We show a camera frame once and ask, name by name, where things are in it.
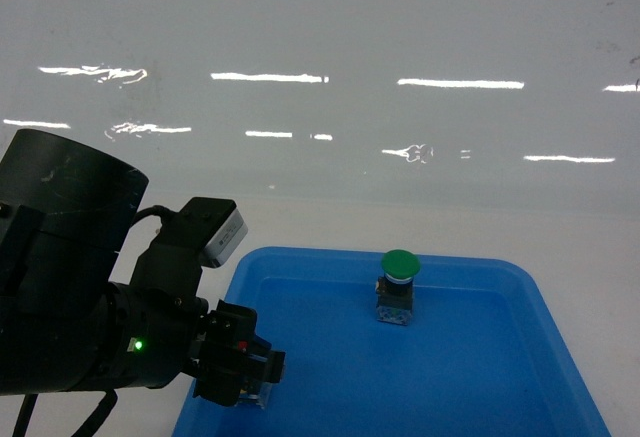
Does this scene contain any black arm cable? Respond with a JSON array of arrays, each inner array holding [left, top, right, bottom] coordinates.
[[11, 389, 119, 437]]

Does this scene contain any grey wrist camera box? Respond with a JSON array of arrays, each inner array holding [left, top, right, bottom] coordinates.
[[181, 197, 248, 268]]

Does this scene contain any blue plastic tray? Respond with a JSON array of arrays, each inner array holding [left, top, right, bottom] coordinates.
[[174, 247, 608, 436]]

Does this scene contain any green mushroom push button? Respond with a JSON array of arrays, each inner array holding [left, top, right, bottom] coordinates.
[[375, 249, 421, 326]]

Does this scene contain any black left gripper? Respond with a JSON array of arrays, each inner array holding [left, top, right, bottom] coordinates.
[[187, 300, 286, 407]]

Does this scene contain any red mushroom push button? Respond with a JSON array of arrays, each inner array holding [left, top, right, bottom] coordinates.
[[237, 337, 274, 409]]

